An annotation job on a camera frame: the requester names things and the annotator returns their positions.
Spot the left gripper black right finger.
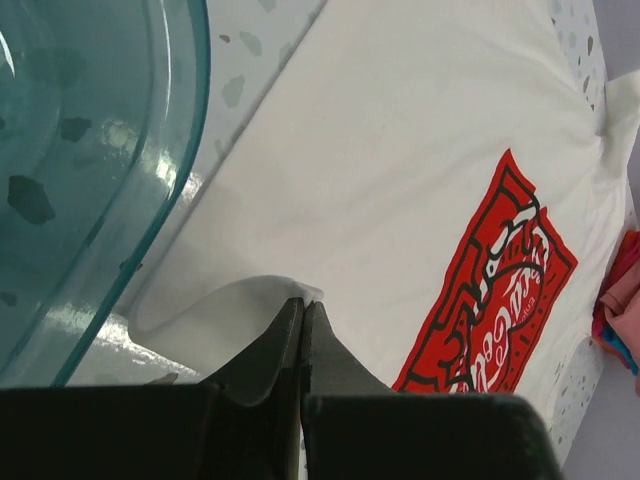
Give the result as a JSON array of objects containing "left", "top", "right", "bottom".
[{"left": 303, "top": 302, "right": 392, "bottom": 479}]

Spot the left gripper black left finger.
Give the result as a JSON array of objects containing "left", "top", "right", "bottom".
[{"left": 201, "top": 298, "right": 304, "bottom": 479}]

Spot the white t-shirt red print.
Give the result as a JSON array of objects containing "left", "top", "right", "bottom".
[{"left": 129, "top": 1, "right": 639, "bottom": 479}]

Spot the folded pink t-shirt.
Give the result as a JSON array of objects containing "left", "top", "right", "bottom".
[{"left": 600, "top": 230, "right": 639, "bottom": 361}]

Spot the teal transparent plastic bin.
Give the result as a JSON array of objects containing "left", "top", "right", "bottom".
[{"left": 1, "top": 1, "right": 211, "bottom": 388}]

